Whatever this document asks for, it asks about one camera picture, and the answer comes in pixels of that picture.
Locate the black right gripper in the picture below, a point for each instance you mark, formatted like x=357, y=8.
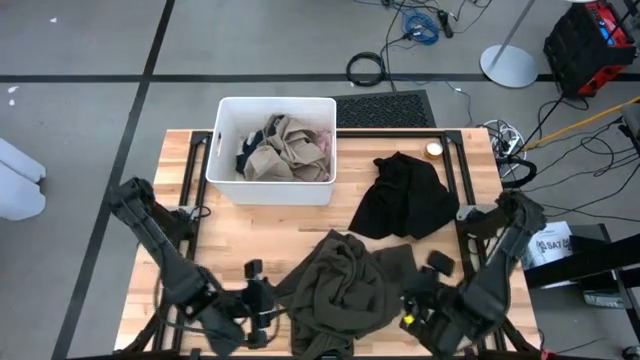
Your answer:
x=435, y=315

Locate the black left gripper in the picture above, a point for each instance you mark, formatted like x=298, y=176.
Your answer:
x=259, y=305

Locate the olive green hooded garment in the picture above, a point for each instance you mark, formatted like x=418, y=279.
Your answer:
x=340, y=295

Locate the black garment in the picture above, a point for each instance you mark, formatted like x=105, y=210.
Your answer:
x=410, y=200

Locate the beige garment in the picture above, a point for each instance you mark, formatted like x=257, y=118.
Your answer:
x=290, y=155

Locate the navy blue garment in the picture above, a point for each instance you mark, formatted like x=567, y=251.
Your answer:
x=245, y=152

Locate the pink garment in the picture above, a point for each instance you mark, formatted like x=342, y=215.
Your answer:
x=325, y=140

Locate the white perforated laundry basket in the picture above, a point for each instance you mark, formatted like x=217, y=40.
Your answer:
x=225, y=125

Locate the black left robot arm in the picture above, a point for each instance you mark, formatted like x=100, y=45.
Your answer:
x=165, y=255

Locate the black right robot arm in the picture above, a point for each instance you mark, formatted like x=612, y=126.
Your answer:
x=505, y=260

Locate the white printed box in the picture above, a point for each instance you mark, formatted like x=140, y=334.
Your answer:
x=550, y=245

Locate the black side stand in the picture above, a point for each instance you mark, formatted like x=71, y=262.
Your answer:
x=590, y=260

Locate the round tan tape roll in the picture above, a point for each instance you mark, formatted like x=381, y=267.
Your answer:
x=434, y=150

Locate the white power strip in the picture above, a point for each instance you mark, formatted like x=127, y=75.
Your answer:
x=510, y=145

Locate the black perforated floor mat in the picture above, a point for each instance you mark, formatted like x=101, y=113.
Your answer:
x=395, y=107

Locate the grey round stand base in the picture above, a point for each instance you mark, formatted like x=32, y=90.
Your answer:
x=510, y=65

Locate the black power strip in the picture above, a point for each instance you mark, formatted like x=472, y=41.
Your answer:
x=445, y=22

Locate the black and red equipment case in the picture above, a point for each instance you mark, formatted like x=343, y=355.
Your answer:
x=575, y=50

